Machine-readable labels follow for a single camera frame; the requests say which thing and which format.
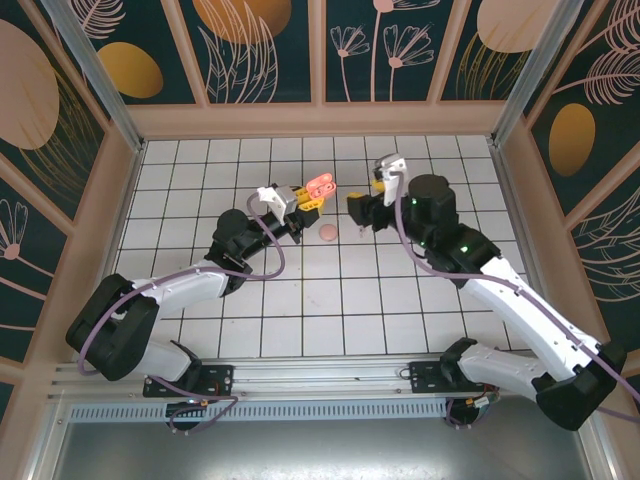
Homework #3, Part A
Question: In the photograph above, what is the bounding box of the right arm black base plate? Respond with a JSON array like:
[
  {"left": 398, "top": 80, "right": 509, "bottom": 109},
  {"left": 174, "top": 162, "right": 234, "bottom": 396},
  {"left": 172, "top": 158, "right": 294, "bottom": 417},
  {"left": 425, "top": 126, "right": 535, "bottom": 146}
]
[{"left": 408, "top": 359, "right": 501, "bottom": 396}]

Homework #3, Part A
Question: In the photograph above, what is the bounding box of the aluminium mounting rail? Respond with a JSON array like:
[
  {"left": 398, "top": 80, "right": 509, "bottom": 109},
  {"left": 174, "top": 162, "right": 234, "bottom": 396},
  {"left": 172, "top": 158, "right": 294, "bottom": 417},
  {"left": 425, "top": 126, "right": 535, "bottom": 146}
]
[{"left": 47, "top": 353, "right": 594, "bottom": 402}]

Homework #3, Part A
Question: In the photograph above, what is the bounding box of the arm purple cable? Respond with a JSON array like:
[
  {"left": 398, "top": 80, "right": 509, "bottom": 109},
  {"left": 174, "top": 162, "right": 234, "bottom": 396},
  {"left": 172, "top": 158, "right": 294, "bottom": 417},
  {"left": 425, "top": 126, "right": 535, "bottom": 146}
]
[
  {"left": 392, "top": 169, "right": 640, "bottom": 431},
  {"left": 77, "top": 192, "right": 286, "bottom": 436}
]

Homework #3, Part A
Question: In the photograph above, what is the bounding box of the grey metal sheet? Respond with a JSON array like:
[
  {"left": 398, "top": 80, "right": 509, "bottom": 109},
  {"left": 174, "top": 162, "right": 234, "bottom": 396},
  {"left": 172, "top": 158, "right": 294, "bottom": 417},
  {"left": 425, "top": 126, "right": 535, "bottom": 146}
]
[{"left": 47, "top": 418, "right": 609, "bottom": 480}]

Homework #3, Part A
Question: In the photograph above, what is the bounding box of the small green circuit board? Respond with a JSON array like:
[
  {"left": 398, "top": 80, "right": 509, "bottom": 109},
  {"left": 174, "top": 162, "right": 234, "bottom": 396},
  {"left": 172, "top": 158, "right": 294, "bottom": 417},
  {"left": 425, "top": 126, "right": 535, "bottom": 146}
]
[{"left": 469, "top": 392, "right": 501, "bottom": 416}]

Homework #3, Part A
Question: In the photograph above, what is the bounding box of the aluminium frame post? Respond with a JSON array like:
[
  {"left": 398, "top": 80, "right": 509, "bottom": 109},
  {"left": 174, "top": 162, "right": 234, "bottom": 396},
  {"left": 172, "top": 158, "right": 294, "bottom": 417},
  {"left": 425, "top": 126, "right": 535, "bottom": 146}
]
[
  {"left": 39, "top": 0, "right": 147, "bottom": 154},
  {"left": 491, "top": 0, "right": 601, "bottom": 147}
]

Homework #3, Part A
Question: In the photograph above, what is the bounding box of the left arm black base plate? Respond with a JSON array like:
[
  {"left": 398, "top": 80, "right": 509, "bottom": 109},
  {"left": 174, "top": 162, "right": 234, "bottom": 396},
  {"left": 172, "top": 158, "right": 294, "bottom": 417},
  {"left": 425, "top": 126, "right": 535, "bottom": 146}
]
[{"left": 143, "top": 363, "right": 236, "bottom": 399}]

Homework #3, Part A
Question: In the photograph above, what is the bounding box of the pink earbud charging case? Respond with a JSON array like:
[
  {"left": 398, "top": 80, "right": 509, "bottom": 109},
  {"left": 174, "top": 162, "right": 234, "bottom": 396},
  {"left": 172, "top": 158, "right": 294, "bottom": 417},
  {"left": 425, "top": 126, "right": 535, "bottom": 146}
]
[{"left": 305, "top": 172, "right": 337, "bottom": 200}]

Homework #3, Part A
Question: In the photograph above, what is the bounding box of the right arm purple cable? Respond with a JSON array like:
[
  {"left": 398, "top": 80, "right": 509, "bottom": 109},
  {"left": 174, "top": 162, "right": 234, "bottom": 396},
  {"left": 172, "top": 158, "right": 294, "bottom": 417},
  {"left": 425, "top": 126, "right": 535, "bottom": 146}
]
[{"left": 392, "top": 169, "right": 640, "bottom": 431}]

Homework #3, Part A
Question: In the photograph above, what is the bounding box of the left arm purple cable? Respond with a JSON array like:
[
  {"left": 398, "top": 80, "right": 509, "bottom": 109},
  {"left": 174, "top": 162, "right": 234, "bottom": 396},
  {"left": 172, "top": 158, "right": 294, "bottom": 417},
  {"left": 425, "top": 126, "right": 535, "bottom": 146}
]
[{"left": 77, "top": 192, "right": 286, "bottom": 436}]

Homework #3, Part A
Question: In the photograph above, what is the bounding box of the slotted grey cable duct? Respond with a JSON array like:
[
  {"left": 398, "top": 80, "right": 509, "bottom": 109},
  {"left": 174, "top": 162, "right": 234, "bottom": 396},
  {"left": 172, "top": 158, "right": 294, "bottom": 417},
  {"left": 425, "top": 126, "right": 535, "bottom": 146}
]
[{"left": 67, "top": 399, "right": 451, "bottom": 422}]

